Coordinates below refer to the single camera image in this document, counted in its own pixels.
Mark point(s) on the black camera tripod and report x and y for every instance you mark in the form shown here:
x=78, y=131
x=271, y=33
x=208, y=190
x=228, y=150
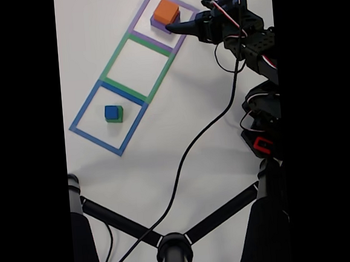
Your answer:
x=174, y=252

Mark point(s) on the purple block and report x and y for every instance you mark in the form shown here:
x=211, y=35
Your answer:
x=157, y=24

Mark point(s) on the blue square frame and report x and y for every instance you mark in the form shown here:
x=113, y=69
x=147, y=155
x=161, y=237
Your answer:
x=123, y=94

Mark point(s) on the orange cube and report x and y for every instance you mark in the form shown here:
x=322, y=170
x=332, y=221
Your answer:
x=165, y=10

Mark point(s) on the small blue cube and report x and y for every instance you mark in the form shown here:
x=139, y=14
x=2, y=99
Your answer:
x=110, y=111

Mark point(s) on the green cube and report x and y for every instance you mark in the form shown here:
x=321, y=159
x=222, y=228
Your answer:
x=120, y=115

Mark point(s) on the green square frame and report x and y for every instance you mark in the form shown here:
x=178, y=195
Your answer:
x=112, y=61

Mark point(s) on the purple square frame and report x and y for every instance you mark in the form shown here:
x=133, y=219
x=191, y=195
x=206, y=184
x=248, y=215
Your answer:
x=143, y=9

